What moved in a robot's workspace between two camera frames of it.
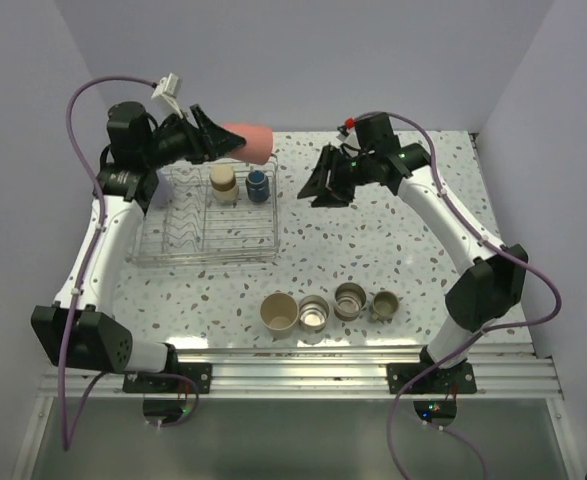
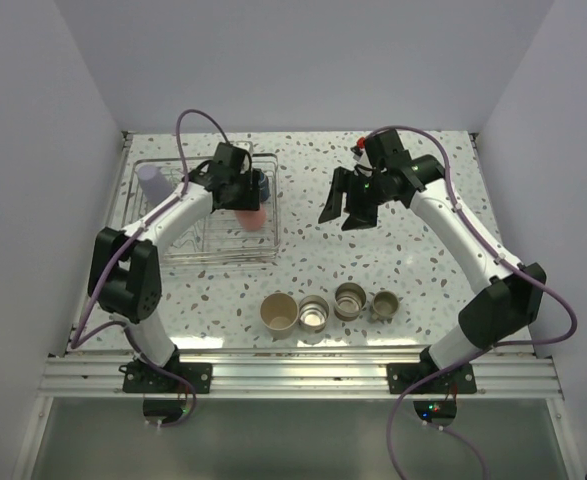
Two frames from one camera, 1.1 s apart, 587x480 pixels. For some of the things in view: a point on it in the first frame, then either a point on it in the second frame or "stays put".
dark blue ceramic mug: (257, 184) stays put
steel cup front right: (349, 300) stays put
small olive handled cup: (385, 305) stays put
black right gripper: (329, 162) → (359, 217)
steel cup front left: (313, 311) stays put
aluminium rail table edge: (503, 371) stays put
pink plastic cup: (258, 145) → (252, 220)
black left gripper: (215, 141) → (250, 201)
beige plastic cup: (279, 312) stays put
